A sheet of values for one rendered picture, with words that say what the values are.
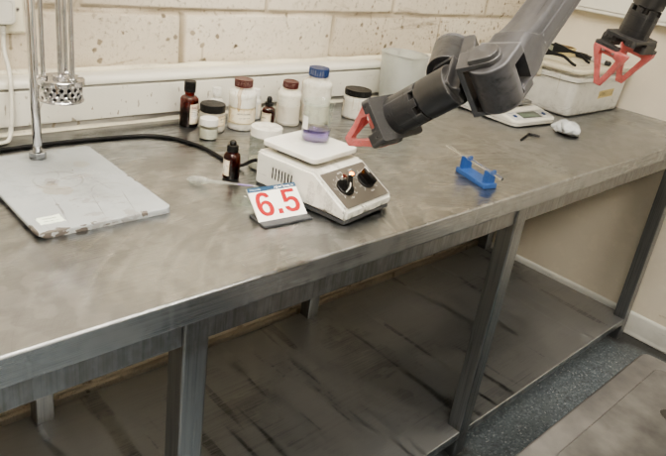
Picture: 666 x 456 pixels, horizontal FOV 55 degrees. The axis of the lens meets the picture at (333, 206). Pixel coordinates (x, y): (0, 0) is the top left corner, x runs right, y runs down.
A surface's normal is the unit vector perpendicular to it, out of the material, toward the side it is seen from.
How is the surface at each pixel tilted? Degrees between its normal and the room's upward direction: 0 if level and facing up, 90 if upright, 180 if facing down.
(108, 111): 90
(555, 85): 93
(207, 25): 90
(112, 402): 0
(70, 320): 0
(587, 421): 0
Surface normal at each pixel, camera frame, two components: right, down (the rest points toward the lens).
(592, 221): -0.73, 0.19
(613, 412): 0.13, -0.91
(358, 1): 0.67, 0.37
